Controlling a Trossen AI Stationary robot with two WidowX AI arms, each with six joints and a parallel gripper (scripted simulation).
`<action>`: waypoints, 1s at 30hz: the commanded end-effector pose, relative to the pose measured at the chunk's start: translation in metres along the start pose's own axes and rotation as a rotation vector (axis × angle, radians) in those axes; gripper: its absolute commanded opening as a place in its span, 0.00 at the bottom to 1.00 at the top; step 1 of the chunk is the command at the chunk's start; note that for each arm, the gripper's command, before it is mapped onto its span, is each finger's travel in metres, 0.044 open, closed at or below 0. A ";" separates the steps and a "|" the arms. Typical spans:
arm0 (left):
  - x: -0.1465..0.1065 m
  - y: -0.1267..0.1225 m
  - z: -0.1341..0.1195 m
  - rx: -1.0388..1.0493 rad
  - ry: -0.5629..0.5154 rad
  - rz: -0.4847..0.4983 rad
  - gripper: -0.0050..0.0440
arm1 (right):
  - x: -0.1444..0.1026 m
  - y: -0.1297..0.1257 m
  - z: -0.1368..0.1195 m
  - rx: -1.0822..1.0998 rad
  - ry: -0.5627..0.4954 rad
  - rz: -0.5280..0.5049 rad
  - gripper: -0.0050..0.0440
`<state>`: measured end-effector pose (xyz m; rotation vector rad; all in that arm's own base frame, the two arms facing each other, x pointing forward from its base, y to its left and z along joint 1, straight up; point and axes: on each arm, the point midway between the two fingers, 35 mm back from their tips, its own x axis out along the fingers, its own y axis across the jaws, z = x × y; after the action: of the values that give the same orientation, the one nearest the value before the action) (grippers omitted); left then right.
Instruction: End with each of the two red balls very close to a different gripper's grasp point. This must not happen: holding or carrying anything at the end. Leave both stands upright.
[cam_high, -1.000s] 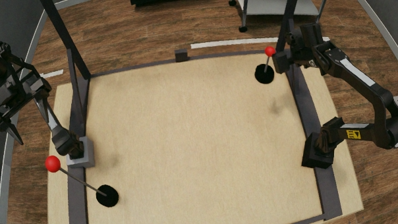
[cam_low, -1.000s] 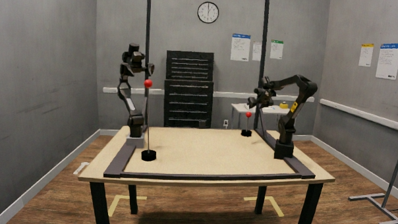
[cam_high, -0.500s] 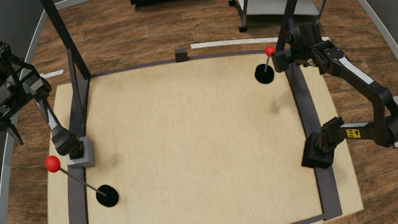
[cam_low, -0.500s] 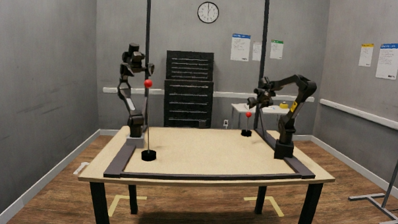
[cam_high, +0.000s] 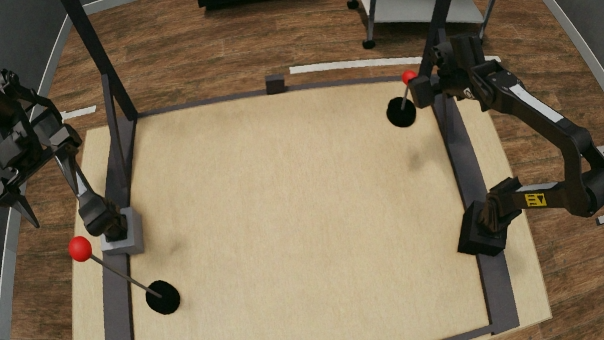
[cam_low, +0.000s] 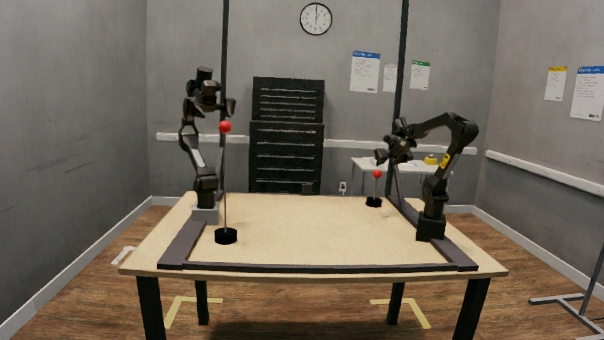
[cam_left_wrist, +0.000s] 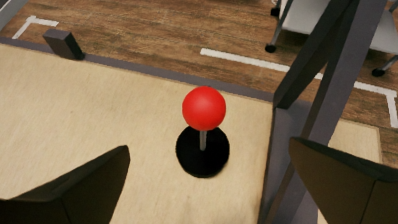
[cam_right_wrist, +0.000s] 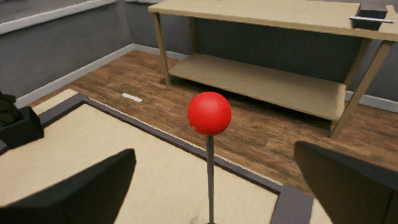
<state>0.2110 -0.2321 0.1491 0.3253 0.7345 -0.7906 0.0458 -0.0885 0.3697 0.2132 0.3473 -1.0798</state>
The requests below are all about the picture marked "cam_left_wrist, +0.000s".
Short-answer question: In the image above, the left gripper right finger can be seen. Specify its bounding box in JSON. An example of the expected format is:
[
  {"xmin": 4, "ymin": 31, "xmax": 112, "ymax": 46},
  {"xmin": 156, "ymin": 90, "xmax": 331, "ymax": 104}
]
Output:
[{"xmin": 288, "ymin": 136, "xmax": 398, "ymax": 224}]

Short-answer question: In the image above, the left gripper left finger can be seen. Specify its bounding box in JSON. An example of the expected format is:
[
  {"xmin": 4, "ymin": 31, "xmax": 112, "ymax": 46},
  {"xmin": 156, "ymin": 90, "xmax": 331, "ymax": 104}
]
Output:
[{"xmin": 0, "ymin": 145, "xmax": 131, "ymax": 224}]

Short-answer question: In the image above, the dark grey rectangular block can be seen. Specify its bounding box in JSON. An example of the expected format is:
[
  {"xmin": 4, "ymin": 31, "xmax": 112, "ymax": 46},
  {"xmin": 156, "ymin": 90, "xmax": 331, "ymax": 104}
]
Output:
[{"xmin": 43, "ymin": 28, "xmax": 82, "ymax": 59}]

